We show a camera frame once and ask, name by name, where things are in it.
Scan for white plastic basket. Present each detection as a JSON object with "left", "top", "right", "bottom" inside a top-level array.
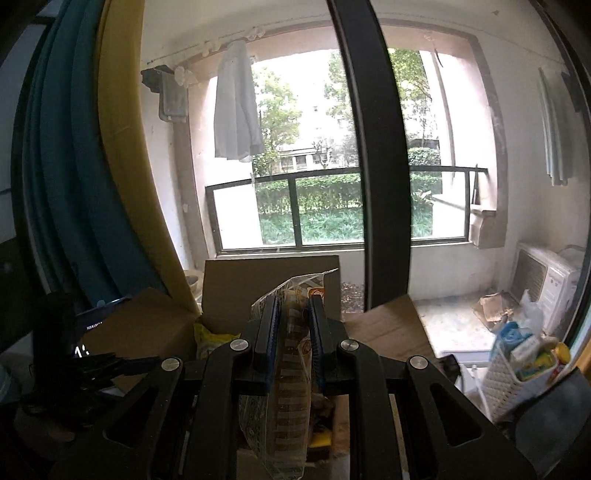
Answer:
[{"left": 480, "top": 339, "right": 562, "bottom": 424}]

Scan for white box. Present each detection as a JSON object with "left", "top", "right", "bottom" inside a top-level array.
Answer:
[{"left": 455, "top": 364, "right": 490, "bottom": 408}]

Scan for grey wall box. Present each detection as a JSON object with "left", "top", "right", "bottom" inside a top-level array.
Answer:
[{"left": 141, "top": 67, "right": 189, "bottom": 124}]

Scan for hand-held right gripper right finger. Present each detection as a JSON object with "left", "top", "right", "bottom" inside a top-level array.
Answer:
[{"left": 307, "top": 294, "right": 539, "bottom": 480}]

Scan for dark sliding door post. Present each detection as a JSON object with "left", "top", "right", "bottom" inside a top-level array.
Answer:
[{"left": 325, "top": 0, "right": 413, "bottom": 311}]

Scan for black charger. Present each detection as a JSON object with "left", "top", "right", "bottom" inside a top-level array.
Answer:
[{"left": 438, "top": 353, "right": 462, "bottom": 384}]

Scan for cardboard scraps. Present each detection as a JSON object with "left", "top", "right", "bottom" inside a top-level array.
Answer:
[{"left": 472, "top": 291, "right": 522, "bottom": 331}]

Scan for black tablet with clock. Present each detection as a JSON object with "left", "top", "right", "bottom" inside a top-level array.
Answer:
[{"left": 71, "top": 298, "right": 132, "bottom": 361}]

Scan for yellow bottle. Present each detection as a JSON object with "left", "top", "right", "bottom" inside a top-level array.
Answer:
[{"left": 549, "top": 342, "right": 573, "bottom": 380}]

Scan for clear plastic bag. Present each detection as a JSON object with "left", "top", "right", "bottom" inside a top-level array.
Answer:
[{"left": 517, "top": 290, "right": 546, "bottom": 334}]

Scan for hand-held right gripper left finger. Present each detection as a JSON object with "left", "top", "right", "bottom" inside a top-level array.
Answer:
[{"left": 48, "top": 294, "right": 282, "bottom": 480}]

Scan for yellow black snack packet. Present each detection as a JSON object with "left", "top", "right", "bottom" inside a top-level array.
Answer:
[{"left": 309, "top": 415, "right": 334, "bottom": 451}]

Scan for black balcony railing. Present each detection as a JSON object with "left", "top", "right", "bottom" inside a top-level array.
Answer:
[{"left": 205, "top": 166, "right": 489, "bottom": 254}]

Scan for white hanging shirt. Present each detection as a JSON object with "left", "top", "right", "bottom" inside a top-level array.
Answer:
[{"left": 213, "top": 41, "right": 267, "bottom": 163}]

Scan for blue packet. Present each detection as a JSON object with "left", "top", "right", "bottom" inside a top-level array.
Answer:
[{"left": 492, "top": 320, "right": 536, "bottom": 365}]

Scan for yellow curtain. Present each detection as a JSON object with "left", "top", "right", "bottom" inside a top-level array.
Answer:
[{"left": 95, "top": 0, "right": 202, "bottom": 315}]

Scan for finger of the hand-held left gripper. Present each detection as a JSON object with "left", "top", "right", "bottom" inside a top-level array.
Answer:
[{"left": 78, "top": 353, "right": 163, "bottom": 387}]

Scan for clear bread packet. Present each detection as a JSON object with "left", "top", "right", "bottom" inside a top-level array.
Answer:
[{"left": 238, "top": 269, "right": 342, "bottom": 480}]

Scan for white outdoor air conditioner unit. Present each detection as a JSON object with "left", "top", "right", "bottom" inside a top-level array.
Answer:
[{"left": 510, "top": 242, "right": 585, "bottom": 334}]

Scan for grey cloth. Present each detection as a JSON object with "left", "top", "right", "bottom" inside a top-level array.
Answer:
[{"left": 512, "top": 369, "right": 591, "bottom": 463}]

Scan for cardboard box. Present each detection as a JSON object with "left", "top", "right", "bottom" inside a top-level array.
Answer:
[{"left": 85, "top": 255, "right": 437, "bottom": 480}]

